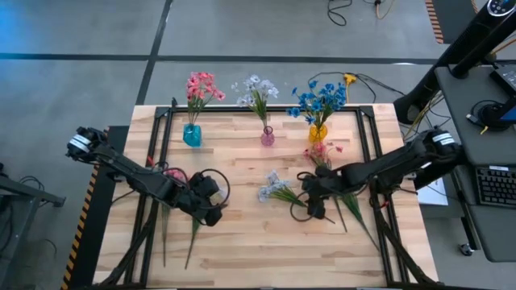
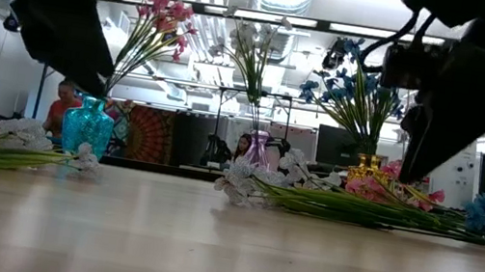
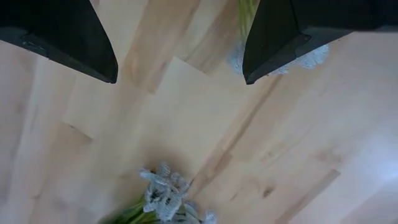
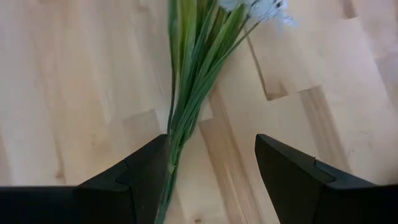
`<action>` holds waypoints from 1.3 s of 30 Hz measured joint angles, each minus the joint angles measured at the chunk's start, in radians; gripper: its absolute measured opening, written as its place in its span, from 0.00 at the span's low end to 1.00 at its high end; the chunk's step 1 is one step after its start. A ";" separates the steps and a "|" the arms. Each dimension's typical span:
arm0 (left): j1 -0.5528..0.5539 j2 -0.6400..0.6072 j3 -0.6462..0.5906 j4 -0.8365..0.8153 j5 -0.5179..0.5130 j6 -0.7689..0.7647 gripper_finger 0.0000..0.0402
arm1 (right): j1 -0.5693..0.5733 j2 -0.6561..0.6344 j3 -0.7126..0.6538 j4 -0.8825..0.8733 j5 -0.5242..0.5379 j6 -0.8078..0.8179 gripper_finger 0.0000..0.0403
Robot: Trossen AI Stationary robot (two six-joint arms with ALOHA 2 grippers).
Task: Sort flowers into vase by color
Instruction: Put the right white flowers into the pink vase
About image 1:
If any black keyboard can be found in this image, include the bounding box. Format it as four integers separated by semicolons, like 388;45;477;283
475;164;516;209

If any pink artificial flower bunch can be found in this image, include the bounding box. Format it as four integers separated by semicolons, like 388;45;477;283
160;168;187;267
185;71;227;126
302;140;348;234

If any dark hazard striped floor mat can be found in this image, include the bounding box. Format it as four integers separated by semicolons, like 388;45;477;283
424;0;483;45

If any black aluminium table frame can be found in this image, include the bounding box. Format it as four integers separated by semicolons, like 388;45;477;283
94;96;440;290

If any white paper sheet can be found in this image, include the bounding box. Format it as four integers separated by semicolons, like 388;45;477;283
417;176;449;206

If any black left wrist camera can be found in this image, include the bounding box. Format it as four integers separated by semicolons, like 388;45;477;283
188;172;222;199

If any teal glass vase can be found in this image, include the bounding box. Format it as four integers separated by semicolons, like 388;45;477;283
182;122;202;148

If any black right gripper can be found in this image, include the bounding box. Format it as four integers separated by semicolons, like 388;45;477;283
301;167;352;221

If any black tower fan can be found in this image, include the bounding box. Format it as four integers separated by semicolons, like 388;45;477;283
393;0;516;125

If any yellow glass vase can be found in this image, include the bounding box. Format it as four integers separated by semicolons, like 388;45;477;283
308;122;328;144

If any black round stand base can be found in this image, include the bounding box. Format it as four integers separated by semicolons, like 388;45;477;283
467;99;516;132

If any pink glass vase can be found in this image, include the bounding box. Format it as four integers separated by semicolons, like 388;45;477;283
260;125;276;147

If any orange floor cable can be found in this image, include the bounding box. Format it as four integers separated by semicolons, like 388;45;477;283
373;0;398;20

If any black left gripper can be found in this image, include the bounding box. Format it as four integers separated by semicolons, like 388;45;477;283
173;183;224;227

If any black hazard striped platform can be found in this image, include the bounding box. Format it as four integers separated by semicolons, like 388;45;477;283
60;125;130;290

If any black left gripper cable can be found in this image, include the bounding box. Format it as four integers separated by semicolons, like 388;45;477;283
197;168;231;211

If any black floor cable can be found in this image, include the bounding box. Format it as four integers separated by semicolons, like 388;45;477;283
308;71;404;104
326;0;354;27

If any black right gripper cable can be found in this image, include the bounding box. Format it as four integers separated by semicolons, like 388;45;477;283
289;171;323;223

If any grey desk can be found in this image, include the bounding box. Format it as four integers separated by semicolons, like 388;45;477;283
434;64;516;263

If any grey metal side table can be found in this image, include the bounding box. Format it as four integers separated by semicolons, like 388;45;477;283
0;163;66;283

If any black laptop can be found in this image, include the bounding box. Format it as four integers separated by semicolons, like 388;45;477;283
489;64;516;97

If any yellow power plug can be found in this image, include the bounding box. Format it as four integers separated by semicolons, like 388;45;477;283
343;72;358;104

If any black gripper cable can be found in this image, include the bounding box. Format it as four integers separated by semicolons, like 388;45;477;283
289;171;323;223
197;168;231;211

